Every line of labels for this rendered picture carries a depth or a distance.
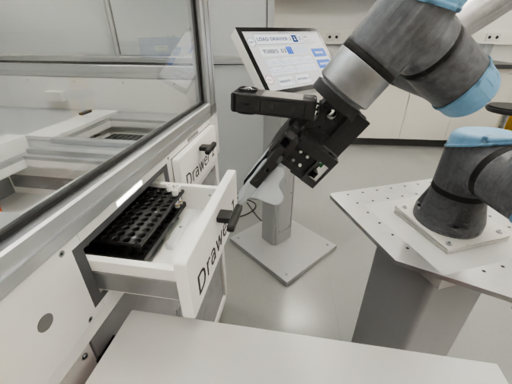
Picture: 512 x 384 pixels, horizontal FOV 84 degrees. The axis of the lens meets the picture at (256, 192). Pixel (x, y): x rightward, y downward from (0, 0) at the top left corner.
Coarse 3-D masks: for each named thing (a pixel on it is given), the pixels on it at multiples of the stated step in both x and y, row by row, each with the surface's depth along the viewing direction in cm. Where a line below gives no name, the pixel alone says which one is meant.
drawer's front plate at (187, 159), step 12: (204, 132) 83; (192, 144) 74; (180, 156) 67; (192, 156) 73; (204, 156) 82; (216, 156) 95; (180, 168) 66; (192, 168) 74; (204, 168) 83; (180, 180) 67; (192, 180) 74
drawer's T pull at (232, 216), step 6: (222, 210) 50; (228, 210) 50; (234, 210) 50; (240, 210) 50; (222, 216) 48; (228, 216) 48; (234, 216) 48; (222, 222) 48; (228, 222) 48; (234, 222) 46; (228, 228) 46; (234, 228) 46
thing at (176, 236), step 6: (186, 216) 59; (192, 216) 60; (186, 222) 57; (180, 228) 56; (186, 228) 57; (174, 234) 54; (180, 234) 54; (168, 240) 52; (174, 240) 52; (168, 246) 52; (174, 246) 52
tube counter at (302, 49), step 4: (280, 48) 123; (284, 48) 124; (288, 48) 126; (292, 48) 127; (296, 48) 129; (300, 48) 130; (304, 48) 132; (284, 52) 123; (288, 52) 125; (292, 52) 126; (296, 52) 128; (300, 52) 129; (304, 52) 131; (308, 52) 132
